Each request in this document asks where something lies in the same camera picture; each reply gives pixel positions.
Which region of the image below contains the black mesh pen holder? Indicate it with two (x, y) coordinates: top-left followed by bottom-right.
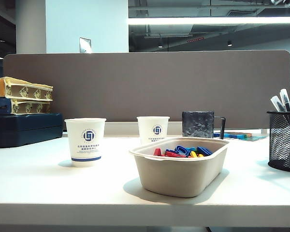
(267, 110), (290, 173)

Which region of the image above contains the white paper cup blue logo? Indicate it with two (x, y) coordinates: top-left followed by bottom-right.
(136, 116), (171, 145)
(64, 117), (107, 168)

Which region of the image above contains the brown fabric desk divider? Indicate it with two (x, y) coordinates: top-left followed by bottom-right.
(2, 50), (290, 130)

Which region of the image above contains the red flat plastic letter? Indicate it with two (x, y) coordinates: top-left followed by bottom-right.
(164, 149), (189, 158)

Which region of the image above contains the dark marbled plastic cup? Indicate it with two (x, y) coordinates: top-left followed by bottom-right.
(182, 111), (227, 140)

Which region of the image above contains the blue flat plastic letter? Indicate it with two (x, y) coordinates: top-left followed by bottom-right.
(197, 145), (213, 157)

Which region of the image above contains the beige pulp tray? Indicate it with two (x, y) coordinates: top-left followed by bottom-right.
(129, 136), (231, 198)

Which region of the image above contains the blue wooden block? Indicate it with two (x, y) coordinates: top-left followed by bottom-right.
(214, 132), (244, 139)

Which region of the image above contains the red LED sign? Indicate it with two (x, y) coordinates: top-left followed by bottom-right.
(187, 36), (205, 44)

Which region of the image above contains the teal flat sheet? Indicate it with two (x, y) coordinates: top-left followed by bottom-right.
(241, 135), (269, 142)

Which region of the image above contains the large dark blue case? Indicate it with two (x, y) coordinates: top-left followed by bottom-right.
(0, 112), (64, 148)

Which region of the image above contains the small blue box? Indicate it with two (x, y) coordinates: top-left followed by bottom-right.
(0, 97), (12, 116)

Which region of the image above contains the beige divider base rail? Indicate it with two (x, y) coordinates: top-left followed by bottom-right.
(103, 121), (184, 138)

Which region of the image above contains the framed wall sign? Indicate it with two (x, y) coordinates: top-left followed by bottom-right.
(79, 37), (92, 54)

